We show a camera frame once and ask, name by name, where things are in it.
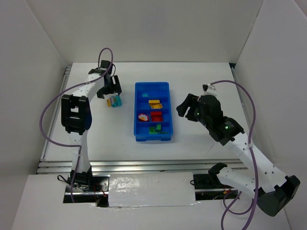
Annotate teal printed lego block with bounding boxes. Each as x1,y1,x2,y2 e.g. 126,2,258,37
109,96,118,107

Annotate long teal lego brick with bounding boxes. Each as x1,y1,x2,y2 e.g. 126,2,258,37
116,95,122,106

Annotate yellow striped lego brick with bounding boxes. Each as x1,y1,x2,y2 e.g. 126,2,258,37
151,103,163,109

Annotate red sloped lego piece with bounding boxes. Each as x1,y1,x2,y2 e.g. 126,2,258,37
151,116,163,122

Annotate red flower lego brick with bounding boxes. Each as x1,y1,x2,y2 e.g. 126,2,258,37
138,113,150,122

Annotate small green lego brick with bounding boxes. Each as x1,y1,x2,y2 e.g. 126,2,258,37
149,126,157,134

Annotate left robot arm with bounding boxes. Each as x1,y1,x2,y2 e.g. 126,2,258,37
61,60,122,188

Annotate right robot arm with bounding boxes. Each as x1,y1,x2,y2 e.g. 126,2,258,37
176,94,300,217

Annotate blue divided plastic tray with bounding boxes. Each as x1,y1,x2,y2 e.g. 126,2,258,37
134,82,173,142

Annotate white foil cover panel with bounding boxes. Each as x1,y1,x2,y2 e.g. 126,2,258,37
108,172,196,207

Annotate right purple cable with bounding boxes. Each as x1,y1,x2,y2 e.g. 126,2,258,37
208,80,259,230

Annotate purple cable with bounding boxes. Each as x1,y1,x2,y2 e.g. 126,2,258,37
39,48,115,203
208,80,259,230

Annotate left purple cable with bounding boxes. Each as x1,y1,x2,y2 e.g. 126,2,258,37
39,48,115,203

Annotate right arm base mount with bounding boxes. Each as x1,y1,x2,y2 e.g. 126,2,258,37
190,174,238,201

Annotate aluminium frame rail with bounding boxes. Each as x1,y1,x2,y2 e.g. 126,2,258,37
36,159,246,174

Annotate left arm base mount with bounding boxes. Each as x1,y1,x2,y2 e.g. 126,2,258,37
57,175,109,207

